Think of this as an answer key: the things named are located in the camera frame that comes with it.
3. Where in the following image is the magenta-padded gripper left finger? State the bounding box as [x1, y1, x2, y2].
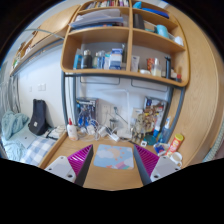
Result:
[44, 143, 95, 187]

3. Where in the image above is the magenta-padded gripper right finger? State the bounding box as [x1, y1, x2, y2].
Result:
[133, 143, 182, 186]

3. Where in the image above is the pastel cloud print mouse pad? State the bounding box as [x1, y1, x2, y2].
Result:
[93, 143, 135, 170]

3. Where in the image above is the blue tissue pack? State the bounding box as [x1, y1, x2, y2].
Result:
[153, 142, 170, 156]

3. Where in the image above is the teal round lid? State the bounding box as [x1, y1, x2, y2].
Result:
[143, 133, 158, 146]

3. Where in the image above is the white bottle with red cap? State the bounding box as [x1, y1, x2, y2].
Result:
[66, 118, 80, 142]

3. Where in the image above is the blue tube with white cap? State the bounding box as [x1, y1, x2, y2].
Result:
[152, 124, 161, 138]

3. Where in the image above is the red chips can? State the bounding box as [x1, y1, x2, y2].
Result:
[165, 133, 185, 158]

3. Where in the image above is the white charger block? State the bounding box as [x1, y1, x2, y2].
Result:
[85, 124, 96, 135]

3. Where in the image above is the brown tree figure toy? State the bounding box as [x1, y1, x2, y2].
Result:
[131, 111, 154, 144]

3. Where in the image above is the white desk lamp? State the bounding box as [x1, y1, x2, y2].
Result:
[99, 87, 134, 139]

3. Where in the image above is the blue checked bedding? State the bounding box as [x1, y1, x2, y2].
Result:
[20, 135, 58, 167]

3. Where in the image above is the white power strip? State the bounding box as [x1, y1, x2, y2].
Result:
[98, 125, 120, 143]

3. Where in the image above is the steel cup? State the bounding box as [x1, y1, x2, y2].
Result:
[109, 118, 120, 132]

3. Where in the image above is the blue model kit box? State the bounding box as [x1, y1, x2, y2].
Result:
[75, 96, 99, 128]

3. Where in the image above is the colourful figure box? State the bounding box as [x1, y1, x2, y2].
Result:
[143, 96, 168, 129]

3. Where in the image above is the black backpack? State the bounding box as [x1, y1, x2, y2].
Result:
[27, 98, 49, 136]

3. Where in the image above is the teal blanket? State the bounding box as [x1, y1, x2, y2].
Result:
[0, 110, 30, 161]

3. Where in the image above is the wooden shelf unit with items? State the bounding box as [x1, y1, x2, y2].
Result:
[60, 0, 190, 88]

